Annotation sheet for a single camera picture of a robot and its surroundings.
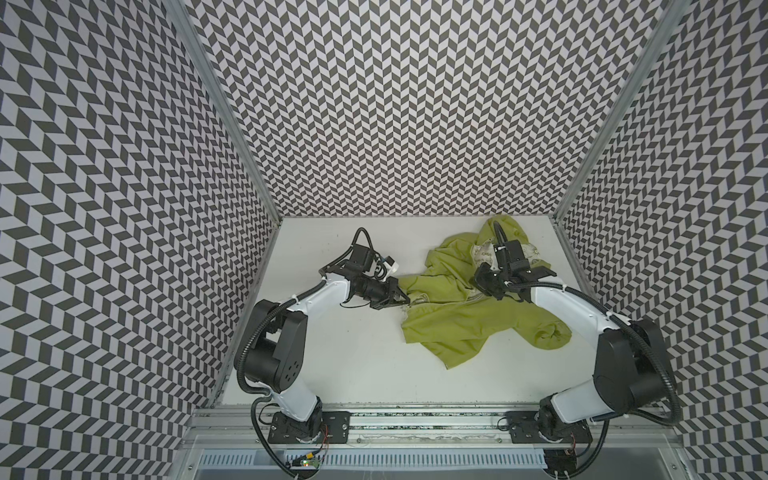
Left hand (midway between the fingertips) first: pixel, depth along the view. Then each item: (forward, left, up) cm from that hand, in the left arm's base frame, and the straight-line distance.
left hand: (408, 296), depth 82 cm
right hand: (+8, -20, -2) cm, 22 cm away
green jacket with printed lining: (0, -12, -9) cm, 15 cm away
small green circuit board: (-37, +22, -8) cm, 44 cm away
